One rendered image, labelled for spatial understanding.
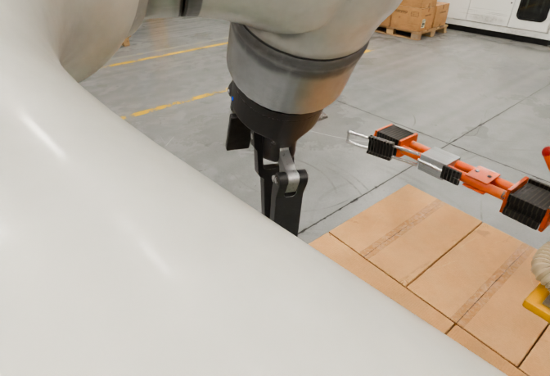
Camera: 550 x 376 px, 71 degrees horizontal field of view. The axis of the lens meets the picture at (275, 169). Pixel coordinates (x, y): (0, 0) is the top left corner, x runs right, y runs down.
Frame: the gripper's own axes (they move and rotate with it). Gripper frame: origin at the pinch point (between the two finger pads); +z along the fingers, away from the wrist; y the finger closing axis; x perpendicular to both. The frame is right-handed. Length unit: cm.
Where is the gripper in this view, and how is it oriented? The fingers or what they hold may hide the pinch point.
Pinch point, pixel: (250, 190)
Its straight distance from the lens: 46.3
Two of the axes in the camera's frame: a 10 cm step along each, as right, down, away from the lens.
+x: -9.5, 1.3, -2.8
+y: -2.5, -8.7, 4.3
